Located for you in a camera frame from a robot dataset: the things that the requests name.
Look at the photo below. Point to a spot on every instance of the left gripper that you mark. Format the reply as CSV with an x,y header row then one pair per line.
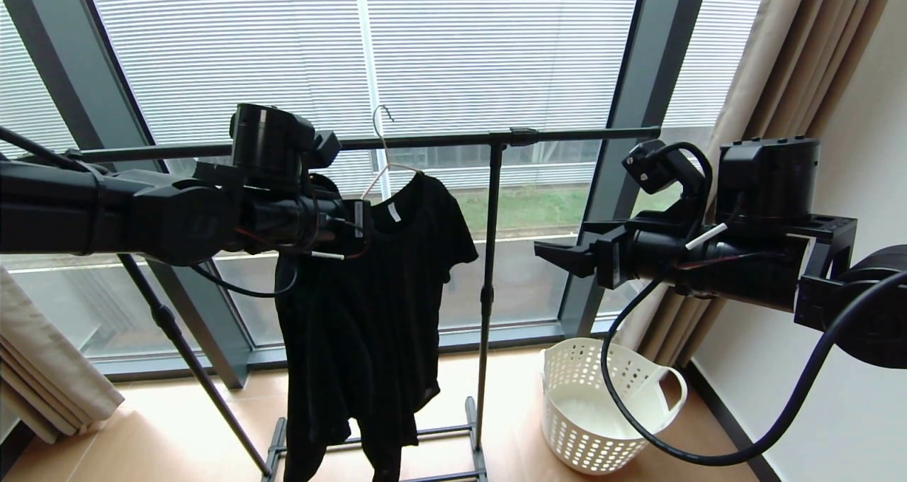
x,y
319,223

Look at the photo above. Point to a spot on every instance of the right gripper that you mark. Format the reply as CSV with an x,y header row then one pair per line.
x,y
708,262

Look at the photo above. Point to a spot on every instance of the pink clothes hanger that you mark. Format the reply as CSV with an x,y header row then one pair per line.
x,y
382,156

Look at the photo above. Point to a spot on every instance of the black short-sleeved shirt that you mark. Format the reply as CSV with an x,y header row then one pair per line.
x,y
382,312

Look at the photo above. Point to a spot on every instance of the black shorts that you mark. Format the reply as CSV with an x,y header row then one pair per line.
x,y
301,340

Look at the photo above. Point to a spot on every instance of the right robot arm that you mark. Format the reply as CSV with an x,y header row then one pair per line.
x,y
779,184

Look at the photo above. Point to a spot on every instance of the black clothes rack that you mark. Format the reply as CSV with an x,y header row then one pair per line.
x,y
531,136

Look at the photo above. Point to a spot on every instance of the white laundry basket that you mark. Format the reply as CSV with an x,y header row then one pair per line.
x,y
595,397

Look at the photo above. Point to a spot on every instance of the window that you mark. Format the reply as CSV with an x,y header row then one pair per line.
x,y
496,42

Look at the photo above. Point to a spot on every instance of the beige curtain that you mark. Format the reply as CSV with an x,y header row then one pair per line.
x,y
42,376
779,78

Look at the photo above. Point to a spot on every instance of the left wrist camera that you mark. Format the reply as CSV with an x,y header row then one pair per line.
x,y
324,149

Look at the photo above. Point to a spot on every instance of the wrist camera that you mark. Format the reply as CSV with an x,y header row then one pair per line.
x,y
324,149
662,166

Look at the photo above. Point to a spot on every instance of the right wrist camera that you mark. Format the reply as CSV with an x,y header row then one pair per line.
x,y
662,166

